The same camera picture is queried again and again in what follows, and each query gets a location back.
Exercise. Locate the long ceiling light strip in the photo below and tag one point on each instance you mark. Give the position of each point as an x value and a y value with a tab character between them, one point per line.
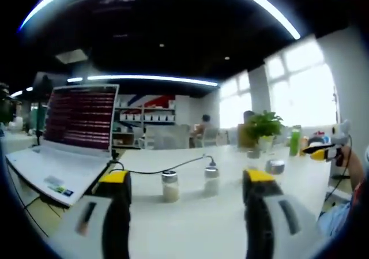
144	78
43	6
271	6

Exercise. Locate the brown paper bag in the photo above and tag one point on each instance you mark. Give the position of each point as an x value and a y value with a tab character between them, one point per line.
243	138

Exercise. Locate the green drink bottle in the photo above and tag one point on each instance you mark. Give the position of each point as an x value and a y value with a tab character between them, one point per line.
294	143

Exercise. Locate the small seasoning bottle beige powder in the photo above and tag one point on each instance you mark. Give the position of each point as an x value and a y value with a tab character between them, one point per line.
170	189

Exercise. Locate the large green potted plant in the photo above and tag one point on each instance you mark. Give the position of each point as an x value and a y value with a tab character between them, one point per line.
262	123

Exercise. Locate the row of white storage bins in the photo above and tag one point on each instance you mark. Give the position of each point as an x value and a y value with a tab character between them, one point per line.
150	117

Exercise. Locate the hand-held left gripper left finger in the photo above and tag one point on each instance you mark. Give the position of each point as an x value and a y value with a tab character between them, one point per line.
115	213

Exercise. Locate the grey mesh office chair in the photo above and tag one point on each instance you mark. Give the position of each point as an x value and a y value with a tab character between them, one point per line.
164	138

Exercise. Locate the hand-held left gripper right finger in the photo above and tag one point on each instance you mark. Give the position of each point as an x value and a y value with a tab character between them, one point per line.
259	213

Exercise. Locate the white laptop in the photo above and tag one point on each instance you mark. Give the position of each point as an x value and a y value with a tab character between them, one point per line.
80	117

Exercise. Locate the white office chair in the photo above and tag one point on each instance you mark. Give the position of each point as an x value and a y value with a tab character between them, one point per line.
212	136

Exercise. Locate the small seasoning bottle white powder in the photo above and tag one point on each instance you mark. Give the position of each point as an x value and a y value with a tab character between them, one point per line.
212	184

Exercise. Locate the tall seasoning bottle brown powder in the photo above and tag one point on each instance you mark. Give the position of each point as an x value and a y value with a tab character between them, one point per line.
275	166

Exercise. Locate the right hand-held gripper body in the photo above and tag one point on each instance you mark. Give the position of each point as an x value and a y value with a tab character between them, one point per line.
340	132

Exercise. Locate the white ceiling air conditioner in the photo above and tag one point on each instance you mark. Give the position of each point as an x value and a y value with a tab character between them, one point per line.
72	57

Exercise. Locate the grey storage shelf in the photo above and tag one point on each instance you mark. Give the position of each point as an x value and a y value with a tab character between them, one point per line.
158	109

